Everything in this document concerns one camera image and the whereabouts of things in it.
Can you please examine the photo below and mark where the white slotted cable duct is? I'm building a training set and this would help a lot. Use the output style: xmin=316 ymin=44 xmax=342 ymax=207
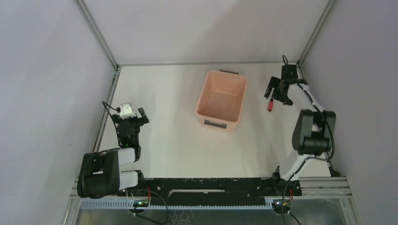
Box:
xmin=80 ymin=198 xmax=281 ymax=210

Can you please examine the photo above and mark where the pink plastic bin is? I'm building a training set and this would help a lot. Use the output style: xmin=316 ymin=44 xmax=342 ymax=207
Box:
xmin=195 ymin=70 xmax=248 ymax=132

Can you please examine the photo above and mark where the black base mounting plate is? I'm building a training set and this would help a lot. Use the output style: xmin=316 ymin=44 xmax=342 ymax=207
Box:
xmin=118 ymin=176 xmax=302 ymax=207

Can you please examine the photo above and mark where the controller board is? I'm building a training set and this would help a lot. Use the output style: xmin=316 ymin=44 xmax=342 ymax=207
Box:
xmin=133 ymin=200 xmax=149 ymax=208
xmin=272 ymin=201 xmax=288 ymax=208

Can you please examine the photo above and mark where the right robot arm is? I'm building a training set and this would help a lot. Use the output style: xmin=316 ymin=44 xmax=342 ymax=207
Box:
xmin=264 ymin=64 xmax=337 ymax=185

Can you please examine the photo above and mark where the left controller board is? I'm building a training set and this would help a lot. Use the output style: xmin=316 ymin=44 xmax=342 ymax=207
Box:
xmin=133 ymin=200 xmax=149 ymax=208

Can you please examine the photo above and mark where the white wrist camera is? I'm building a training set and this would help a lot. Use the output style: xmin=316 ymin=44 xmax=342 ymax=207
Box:
xmin=119 ymin=103 xmax=136 ymax=120

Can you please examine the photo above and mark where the right controller board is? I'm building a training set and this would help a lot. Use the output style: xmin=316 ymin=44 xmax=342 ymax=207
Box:
xmin=272 ymin=201 xmax=288 ymax=208

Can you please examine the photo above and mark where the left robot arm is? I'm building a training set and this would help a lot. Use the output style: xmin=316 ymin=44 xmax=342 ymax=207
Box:
xmin=77 ymin=108 xmax=149 ymax=199

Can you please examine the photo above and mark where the red handled screwdriver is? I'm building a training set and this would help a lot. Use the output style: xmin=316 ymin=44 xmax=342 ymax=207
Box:
xmin=268 ymin=97 xmax=274 ymax=112

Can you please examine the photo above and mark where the aluminium frame rail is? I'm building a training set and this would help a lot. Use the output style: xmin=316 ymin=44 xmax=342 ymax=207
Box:
xmin=69 ymin=176 xmax=353 ymax=199

